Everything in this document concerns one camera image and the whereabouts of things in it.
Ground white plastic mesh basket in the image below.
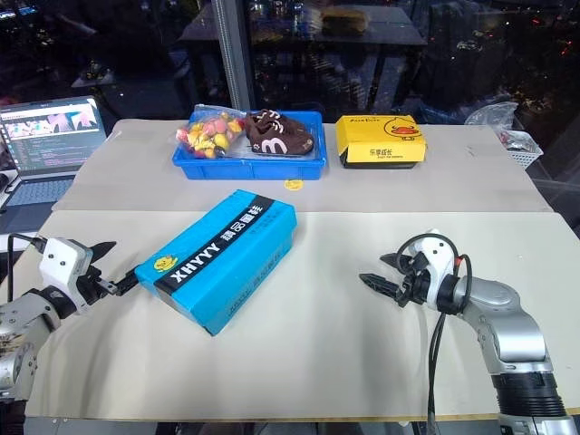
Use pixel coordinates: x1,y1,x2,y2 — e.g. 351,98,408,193
495,128,544,171

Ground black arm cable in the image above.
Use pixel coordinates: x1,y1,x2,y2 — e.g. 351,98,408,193
392,233,473,435
5,231,47,304

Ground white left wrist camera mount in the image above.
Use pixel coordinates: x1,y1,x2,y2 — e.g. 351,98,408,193
38,236,94,316

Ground blue plastic tray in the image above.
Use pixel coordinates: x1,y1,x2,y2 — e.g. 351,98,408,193
171,110,328,181

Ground clear bag of colourful toys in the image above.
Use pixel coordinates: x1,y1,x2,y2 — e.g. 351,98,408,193
176,104,248,161

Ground brown fabric shoe white laces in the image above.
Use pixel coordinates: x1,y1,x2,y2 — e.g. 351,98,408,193
244,108,315,158

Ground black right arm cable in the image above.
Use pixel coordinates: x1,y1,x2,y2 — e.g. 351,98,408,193
392,233,473,435

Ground blue shoe box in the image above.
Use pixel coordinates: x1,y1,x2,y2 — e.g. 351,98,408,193
134,188,299,337

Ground crumpled clear plastic bag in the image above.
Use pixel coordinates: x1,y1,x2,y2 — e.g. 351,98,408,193
463,101,520,138

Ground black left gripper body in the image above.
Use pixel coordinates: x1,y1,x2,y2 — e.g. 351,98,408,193
74,246,107,314

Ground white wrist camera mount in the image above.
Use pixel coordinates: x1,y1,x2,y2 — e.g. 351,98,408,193
409,227,459,310
38,236,94,316

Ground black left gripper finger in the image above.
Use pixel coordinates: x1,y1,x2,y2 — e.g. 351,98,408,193
90,240,118,265
98,272,140,297

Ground brown woven object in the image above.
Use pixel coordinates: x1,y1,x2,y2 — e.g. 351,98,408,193
320,5,370,38

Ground beige table cover sheet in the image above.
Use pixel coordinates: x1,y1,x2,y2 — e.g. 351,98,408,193
51,118,562,215
24,209,580,419

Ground aluminium profile post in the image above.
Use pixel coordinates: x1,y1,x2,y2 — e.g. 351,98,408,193
220,0,251,111

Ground dark background table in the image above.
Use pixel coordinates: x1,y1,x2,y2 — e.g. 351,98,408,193
178,7,428,47

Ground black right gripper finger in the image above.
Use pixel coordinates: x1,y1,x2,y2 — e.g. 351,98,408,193
379,252,414,273
358,272,403,298

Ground yellow duck box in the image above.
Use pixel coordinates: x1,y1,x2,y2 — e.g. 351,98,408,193
333,114,429,170

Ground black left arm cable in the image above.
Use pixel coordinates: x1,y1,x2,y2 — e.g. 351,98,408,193
5,231,47,304

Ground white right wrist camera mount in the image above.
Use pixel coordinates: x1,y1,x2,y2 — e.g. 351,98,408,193
409,227,459,310

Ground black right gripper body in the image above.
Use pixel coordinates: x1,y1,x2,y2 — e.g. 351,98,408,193
394,255,430,309

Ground open grey laptop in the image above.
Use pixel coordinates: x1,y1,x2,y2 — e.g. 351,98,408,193
0,95,109,211

